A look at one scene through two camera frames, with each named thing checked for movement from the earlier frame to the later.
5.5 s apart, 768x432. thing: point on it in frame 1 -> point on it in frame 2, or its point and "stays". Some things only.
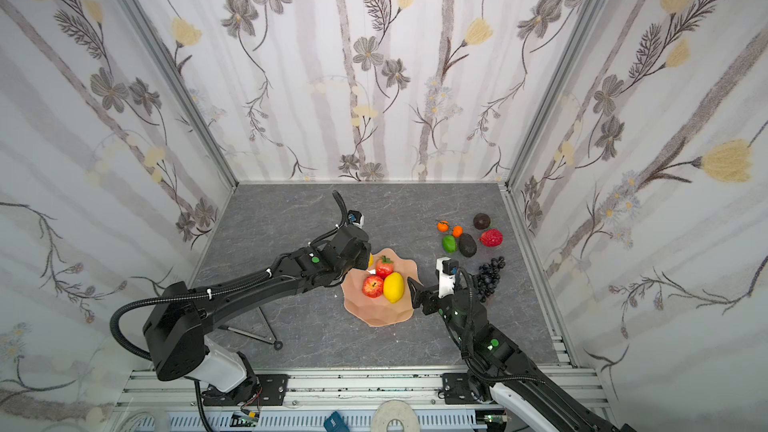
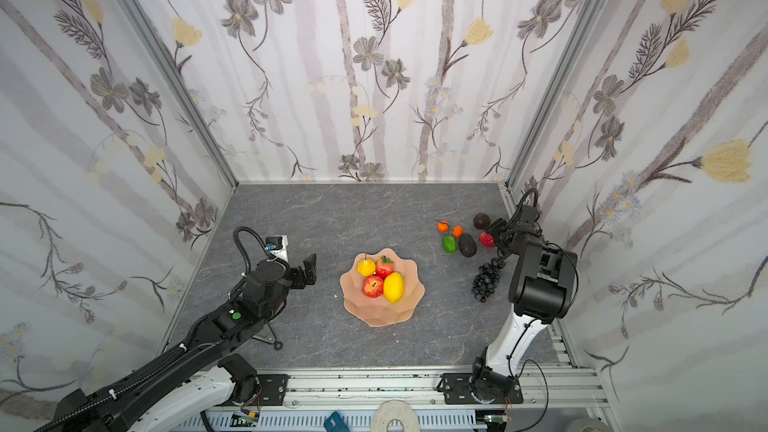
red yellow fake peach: (372, 286) stays
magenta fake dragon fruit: (491, 238) stays
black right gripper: (429, 300) -> (504, 240)
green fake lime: (449, 243) stays
